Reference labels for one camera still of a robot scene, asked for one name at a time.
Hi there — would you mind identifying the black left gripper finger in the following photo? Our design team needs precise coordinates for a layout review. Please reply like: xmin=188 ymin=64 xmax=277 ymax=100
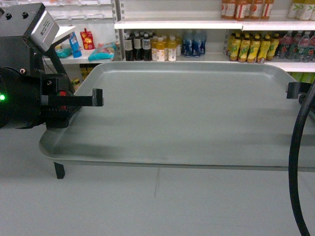
xmin=48 ymin=88 xmax=104 ymax=107

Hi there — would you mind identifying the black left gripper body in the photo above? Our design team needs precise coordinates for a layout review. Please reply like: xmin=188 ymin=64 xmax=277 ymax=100
xmin=0 ymin=68 xmax=81 ymax=129

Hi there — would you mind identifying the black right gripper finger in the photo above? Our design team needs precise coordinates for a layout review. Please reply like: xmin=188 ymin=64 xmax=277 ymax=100
xmin=286 ymin=82 xmax=313 ymax=99

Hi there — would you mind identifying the silver grey tray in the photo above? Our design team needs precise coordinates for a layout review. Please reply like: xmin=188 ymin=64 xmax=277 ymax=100
xmin=39 ymin=61 xmax=300 ymax=169

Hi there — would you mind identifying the red lidded sauce jar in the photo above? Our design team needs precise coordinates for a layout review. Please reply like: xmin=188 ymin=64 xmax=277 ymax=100
xmin=71 ymin=79 xmax=81 ymax=91

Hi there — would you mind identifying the teal snack packet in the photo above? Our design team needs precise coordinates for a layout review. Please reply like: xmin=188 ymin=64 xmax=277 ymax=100
xmin=88 ymin=42 xmax=116 ymax=61

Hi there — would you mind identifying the front left dark tea bottle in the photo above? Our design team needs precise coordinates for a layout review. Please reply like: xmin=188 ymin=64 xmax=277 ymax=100
xmin=124 ymin=34 xmax=134 ymax=61

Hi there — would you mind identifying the dark tea bottle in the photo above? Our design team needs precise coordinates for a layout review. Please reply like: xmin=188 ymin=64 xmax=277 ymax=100
xmin=133 ymin=33 xmax=143 ymax=61
xmin=142 ymin=33 xmax=152 ymax=61
xmin=124 ymin=34 xmax=134 ymax=61

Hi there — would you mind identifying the middle dark tea bottle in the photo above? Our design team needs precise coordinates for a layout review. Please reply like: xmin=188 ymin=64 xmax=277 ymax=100
xmin=133 ymin=33 xmax=143 ymax=61

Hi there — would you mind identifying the right dark tea bottle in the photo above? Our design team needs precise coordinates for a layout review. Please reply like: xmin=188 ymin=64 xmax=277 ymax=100
xmin=142 ymin=33 xmax=152 ymax=61

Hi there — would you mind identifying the left yellow juice bottle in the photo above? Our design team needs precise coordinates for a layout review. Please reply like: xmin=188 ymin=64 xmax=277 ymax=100
xmin=151 ymin=36 xmax=158 ymax=61

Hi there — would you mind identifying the yellow juice bottle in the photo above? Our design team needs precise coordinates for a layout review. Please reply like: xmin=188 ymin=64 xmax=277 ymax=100
xmin=151 ymin=36 xmax=158 ymax=61
xmin=168 ymin=36 xmax=177 ymax=61
xmin=157 ymin=37 xmax=165 ymax=62

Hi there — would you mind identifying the front yellow juice bottle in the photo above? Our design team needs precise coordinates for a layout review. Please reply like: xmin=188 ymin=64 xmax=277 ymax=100
xmin=157 ymin=37 xmax=165 ymax=62

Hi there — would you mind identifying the right yellow juice bottle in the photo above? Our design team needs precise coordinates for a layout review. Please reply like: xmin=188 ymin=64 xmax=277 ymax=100
xmin=168 ymin=36 xmax=177 ymax=61

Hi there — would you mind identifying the left blue drink bottle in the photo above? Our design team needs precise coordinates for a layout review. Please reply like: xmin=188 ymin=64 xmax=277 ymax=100
xmin=182 ymin=29 xmax=193 ymax=57

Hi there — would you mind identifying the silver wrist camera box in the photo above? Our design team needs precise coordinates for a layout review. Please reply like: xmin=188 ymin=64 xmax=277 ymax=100
xmin=29 ymin=10 xmax=60 ymax=52

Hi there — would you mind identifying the black cable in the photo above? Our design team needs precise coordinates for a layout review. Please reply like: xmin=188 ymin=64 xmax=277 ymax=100
xmin=289 ymin=83 xmax=315 ymax=236

